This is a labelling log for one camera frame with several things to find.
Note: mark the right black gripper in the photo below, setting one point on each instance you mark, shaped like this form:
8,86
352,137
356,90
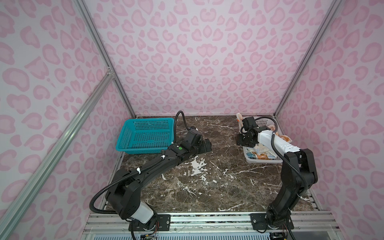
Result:
240,141

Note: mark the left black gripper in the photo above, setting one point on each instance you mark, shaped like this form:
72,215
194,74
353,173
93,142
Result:
203,148

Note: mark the cream rabbit print towel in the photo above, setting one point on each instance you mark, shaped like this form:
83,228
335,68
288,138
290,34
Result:
240,118

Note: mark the white plastic basket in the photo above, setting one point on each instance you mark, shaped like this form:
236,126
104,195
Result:
261,154

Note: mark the teal plastic basket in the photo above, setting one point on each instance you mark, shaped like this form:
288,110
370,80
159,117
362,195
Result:
146,136

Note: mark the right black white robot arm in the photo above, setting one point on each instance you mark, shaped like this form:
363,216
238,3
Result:
298,171

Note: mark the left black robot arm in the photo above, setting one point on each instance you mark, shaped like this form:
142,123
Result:
124,194

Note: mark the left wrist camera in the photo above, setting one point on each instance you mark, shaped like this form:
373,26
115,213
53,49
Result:
192,138

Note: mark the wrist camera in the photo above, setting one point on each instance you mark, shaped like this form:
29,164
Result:
192,138
249,123

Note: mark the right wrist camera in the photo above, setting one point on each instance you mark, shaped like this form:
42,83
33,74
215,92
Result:
249,123

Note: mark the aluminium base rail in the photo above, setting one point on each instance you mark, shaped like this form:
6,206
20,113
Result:
309,225

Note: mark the aluminium frame post right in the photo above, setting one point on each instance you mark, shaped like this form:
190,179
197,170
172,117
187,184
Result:
326,23

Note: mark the aluminium frame post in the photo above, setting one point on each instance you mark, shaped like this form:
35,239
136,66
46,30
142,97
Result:
326,23
91,27

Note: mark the aluminium frame post left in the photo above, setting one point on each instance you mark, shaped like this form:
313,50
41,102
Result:
91,27

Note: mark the aluminium frame strut left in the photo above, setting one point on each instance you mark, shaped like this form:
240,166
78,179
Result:
20,205

